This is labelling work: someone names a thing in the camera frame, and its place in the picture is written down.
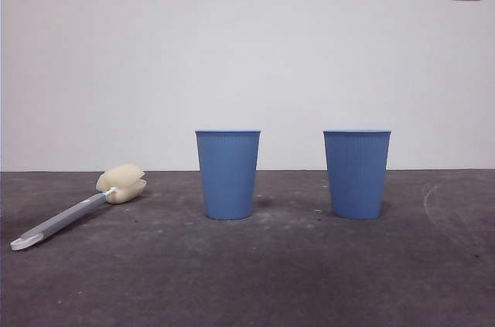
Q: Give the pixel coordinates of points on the blue ribbed plastic cup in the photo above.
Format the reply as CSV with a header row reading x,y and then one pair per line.
x,y
228,180
357,180

